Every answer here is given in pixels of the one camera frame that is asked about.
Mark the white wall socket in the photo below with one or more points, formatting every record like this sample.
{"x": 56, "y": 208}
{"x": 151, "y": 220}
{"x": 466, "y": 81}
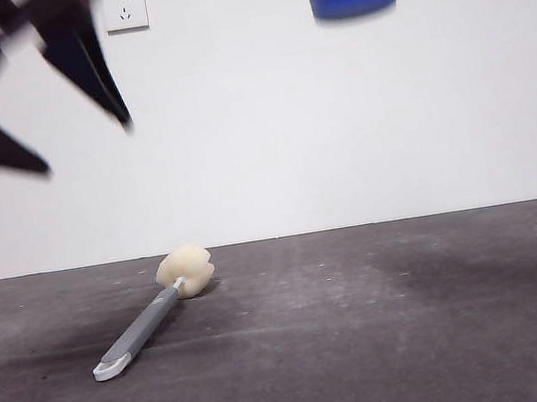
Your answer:
{"x": 124, "y": 9}

